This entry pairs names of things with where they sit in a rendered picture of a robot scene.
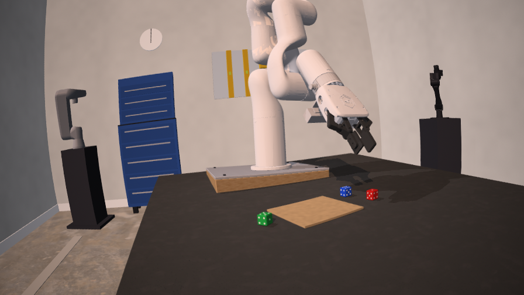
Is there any blue die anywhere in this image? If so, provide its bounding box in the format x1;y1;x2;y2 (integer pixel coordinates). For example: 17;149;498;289
340;186;351;197

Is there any tan square mat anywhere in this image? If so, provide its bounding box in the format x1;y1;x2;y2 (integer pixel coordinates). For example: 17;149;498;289
267;196;364;228

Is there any green die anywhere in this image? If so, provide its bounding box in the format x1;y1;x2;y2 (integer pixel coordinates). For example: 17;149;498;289
257;212;273;226

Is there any red die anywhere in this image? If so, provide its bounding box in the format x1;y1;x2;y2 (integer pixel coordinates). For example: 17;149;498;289
367;189;378;200

